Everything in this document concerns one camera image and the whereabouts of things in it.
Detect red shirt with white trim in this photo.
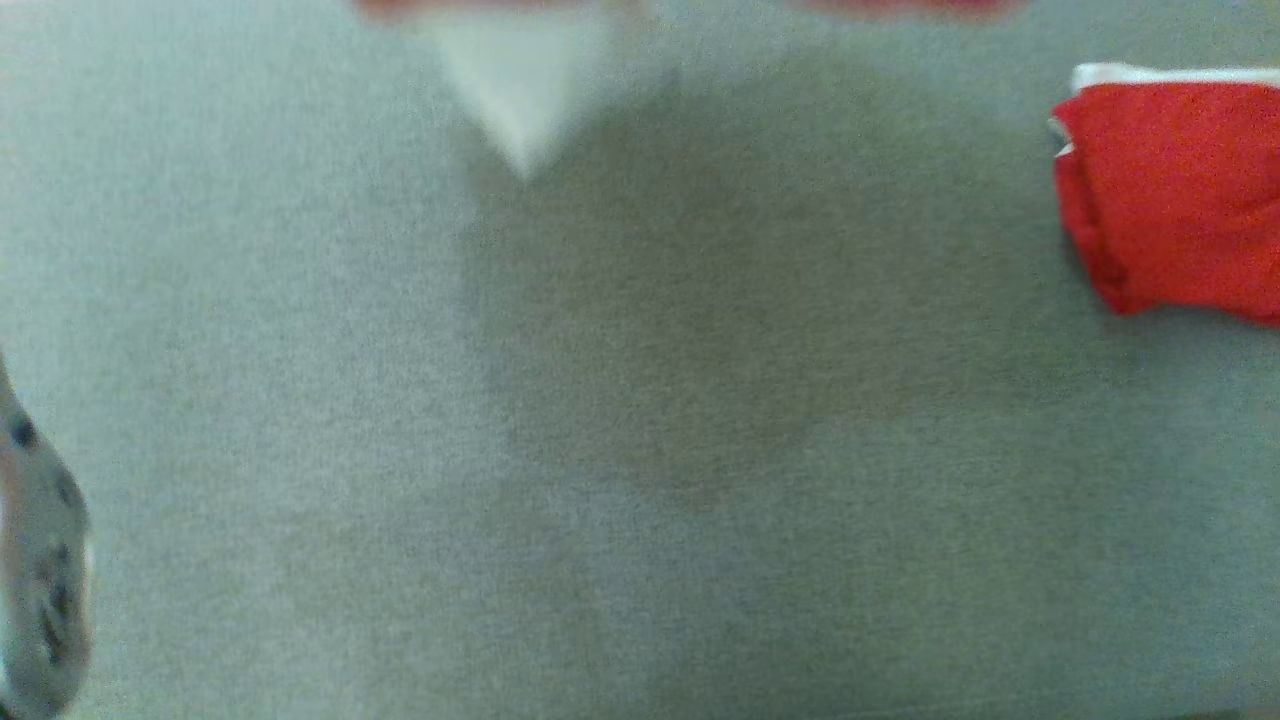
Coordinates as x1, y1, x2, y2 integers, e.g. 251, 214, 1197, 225
350, 0, 1031, 183

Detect red shorts with white stripe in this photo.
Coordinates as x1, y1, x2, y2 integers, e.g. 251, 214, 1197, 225
1048, 62, 1280, 329

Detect grey fabric sofa seat cushion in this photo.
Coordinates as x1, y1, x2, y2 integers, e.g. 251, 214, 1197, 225
0, 0, 1280, 720

